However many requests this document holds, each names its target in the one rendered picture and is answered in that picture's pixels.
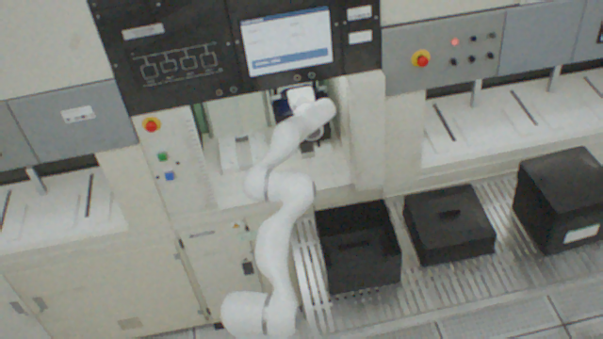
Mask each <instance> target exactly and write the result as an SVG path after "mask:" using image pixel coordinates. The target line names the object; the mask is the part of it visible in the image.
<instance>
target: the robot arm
mask: <svg viewBox="0 0 603 339"><path fill-rule="evenodd" d="M317 92H318V88H317V87H314V86H312V85H310V84H307V85H304V88H298V89H291V88H287V89H286V90H285V91H284V93H282V94H281V97H282V98H284V99H287V100H288V101H289V103H290V107H291V108H292V110H293V111H294V112H293V114H294V115H295V116H293V117H290V118H288V119H287V120H285V121H282V122H279V123H278V124H277V125H276V126H275V127H274V129H273V131H272V135H271V140H270V144H269V148H268V150H267V151H266V153H265V154H264V155H263V156H262V158H261V159H260V160H259V161H258V162H257V163H255V164H254V165H253V166H252V167H251V168H250V169H249V170H248V171H247V173H246V174H245V176H244V179H243V183H242V184H243V191H244V193H245V194H246V196H247V197H248V198H250V199H252V200H255V201H261V202H282V203H283V207H281V208H280V209H279V210H278V211H277V212H276V213H274V214H273V215H271V216H270V217H268V218H267V219H265V220H264V221H263V222H262V223H261V225H260V227H259V230H258V235H257V239H256V247H255V260H256V264H257V267H258V268H259V270H260V271H261V273H262V274H263V275H264V276H265V277H266V278H267V279H268V280H269V281H270V282H271V284H272V288H273V290H272V293H261V292H253V291H235V292H232V293H230V294H228V295H227V296H226V297H225V299H224V300H223V302H222V303H221V307H220V318H221V321H222V323H223V326H224V328H225V329H226V330H227V331H228V332H229V333H230V334H231V335H234V337H235V338H237V339H289V335H291V334H293V333H294V332H295V331H296V330H297V329H298V327H299V325H300V322H301V311H300V308H299V304H298V302H297V299H296V296H295V293H294V290H293V288H292V285H291V281H290V279H289V273H288V250H289V242H290V236H291V230H292V227H293V225H294V224H295V222H296V221H297V220H298V219H299V218H300V217H301V216H302V215H303V214H304V213H305V212H307V211H308V210H309V209H310V208H311V206H312V204H313V202H314V200H315V198H316V195H317V188H316V183H315V182H314V179H313V178H312V177H311V176H310V175H309V174H307V173H302V172H297V171H286V170H273V169H274V168H275V167H276V166H278V165H280V164H281V163H284V162H285V161H286V160H287V159H289V158H290V156H291V155H292V154H293V153H294V152H296V151H297V149H298V147H299V144H300V143H301V142H302V141H303V140H316V139H318V138H320V137H321V136H322V134H323V127H322V125H323V124H324V123H326V122H327V121H328V120H330V119H332V118H333V117H334V116H335V114H336V106H335V103H334V102H332V101H331V100H330V99H328V98H322V99H319V100H317V101H316V100H315V94H316V93H317ZM287 95H288V96H287Z"/></svg>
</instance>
